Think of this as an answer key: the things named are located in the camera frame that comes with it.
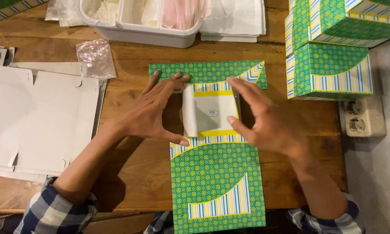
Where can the stack of white paper sheets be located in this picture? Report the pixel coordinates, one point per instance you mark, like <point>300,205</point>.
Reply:
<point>237,19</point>

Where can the white power strip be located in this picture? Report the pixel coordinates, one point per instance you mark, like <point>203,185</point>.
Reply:
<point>360,117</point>

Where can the blue white plaid shirt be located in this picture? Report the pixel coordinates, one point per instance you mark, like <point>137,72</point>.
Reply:
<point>52,211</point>

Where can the green patterned carton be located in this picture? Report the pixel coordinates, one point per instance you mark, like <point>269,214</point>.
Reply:
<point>214,169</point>

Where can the small clear plastic bag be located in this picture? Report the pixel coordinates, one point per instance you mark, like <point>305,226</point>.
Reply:
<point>96,60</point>

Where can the person's left hand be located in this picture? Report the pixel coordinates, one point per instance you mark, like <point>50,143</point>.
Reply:
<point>143,113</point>

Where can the white shredded filling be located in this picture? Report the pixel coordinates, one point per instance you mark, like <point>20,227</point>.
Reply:
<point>101,9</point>

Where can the white plastic tub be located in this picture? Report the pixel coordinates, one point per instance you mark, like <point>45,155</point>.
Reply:
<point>143,34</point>

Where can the person's right hand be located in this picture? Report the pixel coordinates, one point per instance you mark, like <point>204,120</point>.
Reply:
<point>268,130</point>

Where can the pink plastic bags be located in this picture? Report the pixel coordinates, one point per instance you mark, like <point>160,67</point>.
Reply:
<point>178,13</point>

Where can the pile of clear plastic bags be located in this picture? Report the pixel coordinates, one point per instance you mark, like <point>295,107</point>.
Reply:
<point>63,13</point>

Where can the brown paper sheet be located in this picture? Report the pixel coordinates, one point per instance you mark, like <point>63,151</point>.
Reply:
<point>10,193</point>

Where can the assembled green patterned box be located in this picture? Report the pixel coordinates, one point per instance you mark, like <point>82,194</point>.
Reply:
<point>297,26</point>
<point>328,71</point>
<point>6,6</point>
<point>344,29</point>
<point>376,6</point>

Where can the stack of white flat cartons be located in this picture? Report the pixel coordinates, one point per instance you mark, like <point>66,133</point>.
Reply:
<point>52,123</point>

